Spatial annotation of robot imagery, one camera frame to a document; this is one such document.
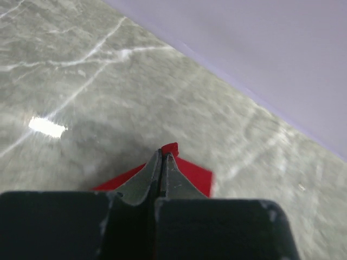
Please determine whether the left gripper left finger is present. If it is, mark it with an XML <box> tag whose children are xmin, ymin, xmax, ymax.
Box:
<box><xmin>1</xmin><ymin>152</ymin><xmax>162</xmax><ymax>259</ymax></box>

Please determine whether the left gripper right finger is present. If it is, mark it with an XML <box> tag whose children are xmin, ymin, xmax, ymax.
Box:
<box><xmin>155</xmin><ymin>153</ymin><xmax>299</xmax><ymax>259</ymax></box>

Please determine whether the red t shirt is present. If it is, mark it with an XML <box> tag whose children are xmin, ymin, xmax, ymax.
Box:
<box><xmin>91</xmin><ymin>142</ymin><xmax>213</xmax><ymax>198</ymax></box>

